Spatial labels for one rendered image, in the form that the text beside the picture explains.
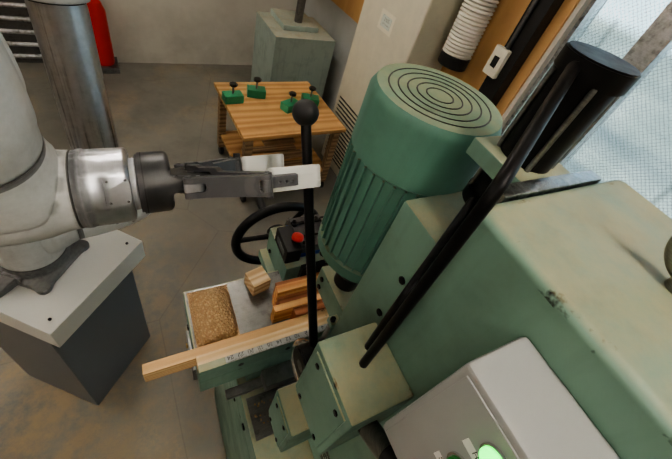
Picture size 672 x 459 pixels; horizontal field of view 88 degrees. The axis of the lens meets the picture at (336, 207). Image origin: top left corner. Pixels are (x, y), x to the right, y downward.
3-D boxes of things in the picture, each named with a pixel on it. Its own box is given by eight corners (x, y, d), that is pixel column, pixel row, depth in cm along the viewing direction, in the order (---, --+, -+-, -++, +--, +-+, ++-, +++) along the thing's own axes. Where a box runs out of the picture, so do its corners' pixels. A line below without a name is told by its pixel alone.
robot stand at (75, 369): (28, 375, 135) (-51, 298, 94) (90, 310, 157) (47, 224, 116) (98, 406, 134) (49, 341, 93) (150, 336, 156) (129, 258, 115)
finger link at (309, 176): (266, 168, 43) (268, 169, 42) (318, 163, 46) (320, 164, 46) (268, 191, 44) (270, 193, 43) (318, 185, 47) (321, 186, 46)
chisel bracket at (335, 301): (339, 279, 83) (349, 259, 78) (366, 334, 76) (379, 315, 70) (311, 287, 80) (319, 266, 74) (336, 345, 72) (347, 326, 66)
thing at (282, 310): (358, 291, 93) (365, 280, 89) (361, 296, 92) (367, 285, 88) (269, 317, 82) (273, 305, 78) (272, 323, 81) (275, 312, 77)
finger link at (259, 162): (242, 176, 55) (241, 175, 55) (284, 172, 58) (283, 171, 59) (241, 157, 54) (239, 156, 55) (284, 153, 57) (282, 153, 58)
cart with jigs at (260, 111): (295, 141, 283) (311, 66, 239) (326, 189, 253) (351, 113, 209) (212, 150, 251) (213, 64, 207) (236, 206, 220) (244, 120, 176)
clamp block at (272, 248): (312, 238, 105) (318, 219, 99) (330, 276, 97) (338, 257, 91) (264, 248, 98) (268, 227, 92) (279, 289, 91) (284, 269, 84)
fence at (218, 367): (427, 298, 97) (435, 287, 93) (430, 303, 96) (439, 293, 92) (198, 375, 70) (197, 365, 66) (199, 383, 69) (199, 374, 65)
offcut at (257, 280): (252, 296, 84) (254, 287, 81) (243, 282, 86) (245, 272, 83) (269, 288, 87) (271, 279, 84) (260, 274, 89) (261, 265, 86)
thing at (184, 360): (376, 299, 92) (381, 291, 90) (380, 305, 91) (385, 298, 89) (144, 371, 68) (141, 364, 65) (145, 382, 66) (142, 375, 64)
